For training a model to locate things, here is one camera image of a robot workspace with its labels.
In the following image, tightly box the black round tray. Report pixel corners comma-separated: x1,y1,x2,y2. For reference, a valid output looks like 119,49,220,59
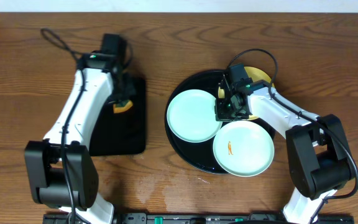
165,70,275,174

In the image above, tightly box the mint plate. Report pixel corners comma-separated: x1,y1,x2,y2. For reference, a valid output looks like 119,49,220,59
166,89,223,143
213,121,275,177

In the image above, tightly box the black rectangular tray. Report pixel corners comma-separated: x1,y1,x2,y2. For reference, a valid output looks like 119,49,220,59
89,77,147,156

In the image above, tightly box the mint plate front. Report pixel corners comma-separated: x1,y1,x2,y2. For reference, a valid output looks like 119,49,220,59
213,121,275,177

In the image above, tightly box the yellow green scrub sponge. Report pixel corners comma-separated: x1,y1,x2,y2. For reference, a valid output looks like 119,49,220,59
112,100,133,114

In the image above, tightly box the yellow plate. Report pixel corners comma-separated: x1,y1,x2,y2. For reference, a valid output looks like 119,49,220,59
221,67,271,119

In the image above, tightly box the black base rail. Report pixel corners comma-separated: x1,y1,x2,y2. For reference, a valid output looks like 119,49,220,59
42,213,355,224

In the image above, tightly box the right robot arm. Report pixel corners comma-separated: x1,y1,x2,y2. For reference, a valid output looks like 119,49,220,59
215,80,358,223

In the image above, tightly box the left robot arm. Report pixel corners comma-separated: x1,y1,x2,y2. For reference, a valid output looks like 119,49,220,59
24,52,124,223

